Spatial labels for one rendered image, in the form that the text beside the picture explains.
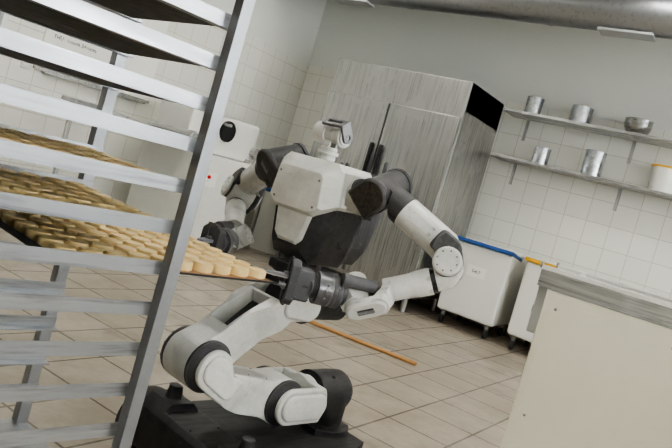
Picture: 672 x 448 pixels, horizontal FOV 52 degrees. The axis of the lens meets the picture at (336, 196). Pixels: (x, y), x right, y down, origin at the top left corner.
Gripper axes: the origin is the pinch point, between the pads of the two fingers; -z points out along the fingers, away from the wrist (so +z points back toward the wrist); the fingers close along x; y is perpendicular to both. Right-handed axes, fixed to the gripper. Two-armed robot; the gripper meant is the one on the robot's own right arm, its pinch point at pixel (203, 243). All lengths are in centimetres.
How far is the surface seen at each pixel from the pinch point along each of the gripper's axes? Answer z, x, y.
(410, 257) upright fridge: 403, -20, 22
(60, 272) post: -30.0, -13.5, -23.1
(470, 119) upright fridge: 419, 107, 37
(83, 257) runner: -67, 1, 4
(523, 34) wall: 487, 206, 58
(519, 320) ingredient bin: 393, -43, 121
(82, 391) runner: -61, -27, 8
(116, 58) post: -31, 43, -23
